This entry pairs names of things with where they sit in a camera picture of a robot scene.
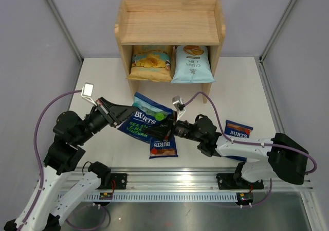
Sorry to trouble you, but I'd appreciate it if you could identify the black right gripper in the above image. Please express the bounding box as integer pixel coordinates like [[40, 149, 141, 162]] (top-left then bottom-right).
[[143, 108, 202, 143]]

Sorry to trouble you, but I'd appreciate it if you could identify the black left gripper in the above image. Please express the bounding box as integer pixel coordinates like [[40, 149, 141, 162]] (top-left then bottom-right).
[[75, 97, 138, 145]]

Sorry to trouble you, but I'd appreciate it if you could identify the blue Burts sea salt bag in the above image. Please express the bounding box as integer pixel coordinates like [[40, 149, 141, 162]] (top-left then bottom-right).
[[118, 92, 173, 143]]

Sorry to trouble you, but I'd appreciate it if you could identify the tan kettle cooked chips bag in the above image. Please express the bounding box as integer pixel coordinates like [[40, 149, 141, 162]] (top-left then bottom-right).
[[127, 45, 173, 82]]

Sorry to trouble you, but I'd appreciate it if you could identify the light blue cassava chips bag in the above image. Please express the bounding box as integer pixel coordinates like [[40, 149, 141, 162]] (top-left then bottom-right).
[[171, 45, 215, 83]]

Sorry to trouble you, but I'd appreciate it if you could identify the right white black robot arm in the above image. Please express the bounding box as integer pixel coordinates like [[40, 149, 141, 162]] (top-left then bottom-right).
[[143, 115, 309, 188]]

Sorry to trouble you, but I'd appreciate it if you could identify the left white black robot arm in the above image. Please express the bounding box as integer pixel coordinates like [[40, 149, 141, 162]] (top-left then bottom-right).
[[4, 97, 137, 230]]

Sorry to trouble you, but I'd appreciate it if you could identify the wooden two-tier shelf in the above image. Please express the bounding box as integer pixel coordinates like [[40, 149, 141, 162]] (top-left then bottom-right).
[[114, 0, 227, 104]]

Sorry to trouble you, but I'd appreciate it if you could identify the blue Burts chilli bag centre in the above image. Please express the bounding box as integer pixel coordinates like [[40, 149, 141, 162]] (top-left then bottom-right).
[[149, 137, 178, 159]]

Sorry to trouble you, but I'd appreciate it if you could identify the blue burts chilli bag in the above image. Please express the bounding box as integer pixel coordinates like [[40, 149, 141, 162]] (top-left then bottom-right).
[[149, 137, 178, 159], [223, 119, 254, 162]]

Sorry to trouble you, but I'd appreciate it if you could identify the blue Burts chilli bag right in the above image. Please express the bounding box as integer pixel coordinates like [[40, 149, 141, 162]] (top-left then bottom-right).
[[223, 119, 254, 162]]

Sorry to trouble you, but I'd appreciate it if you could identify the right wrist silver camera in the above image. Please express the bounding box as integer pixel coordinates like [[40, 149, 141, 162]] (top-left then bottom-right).
[[172, 96, 186, 120]]

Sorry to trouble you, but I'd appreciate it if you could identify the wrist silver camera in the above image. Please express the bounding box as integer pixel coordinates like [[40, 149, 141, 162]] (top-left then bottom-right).
[[81, 82, 97, 106], [172, 96, 186, 120]]

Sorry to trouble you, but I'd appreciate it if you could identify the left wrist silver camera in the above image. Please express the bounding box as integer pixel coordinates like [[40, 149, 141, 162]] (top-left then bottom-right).
[[81, 82, 97, 106]]

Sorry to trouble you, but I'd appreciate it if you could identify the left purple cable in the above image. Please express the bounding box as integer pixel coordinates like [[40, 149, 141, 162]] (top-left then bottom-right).
[[20, 90, 84, 225]]

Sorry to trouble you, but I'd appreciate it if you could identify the aluminium rail frame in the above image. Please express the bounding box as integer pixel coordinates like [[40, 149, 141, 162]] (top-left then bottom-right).
[[60, 167, 314, 192]]

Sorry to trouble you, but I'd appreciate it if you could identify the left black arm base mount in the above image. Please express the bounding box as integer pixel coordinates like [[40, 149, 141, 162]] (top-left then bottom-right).
[[101, 173, 128, 190]]

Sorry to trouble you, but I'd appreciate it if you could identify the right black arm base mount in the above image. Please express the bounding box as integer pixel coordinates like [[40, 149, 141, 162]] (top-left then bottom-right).
[[216, 173, 264, 190]]

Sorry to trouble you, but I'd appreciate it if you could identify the white slotted cable duct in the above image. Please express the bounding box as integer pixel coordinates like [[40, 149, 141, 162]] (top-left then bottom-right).
[[83, 191, 237, 203]]

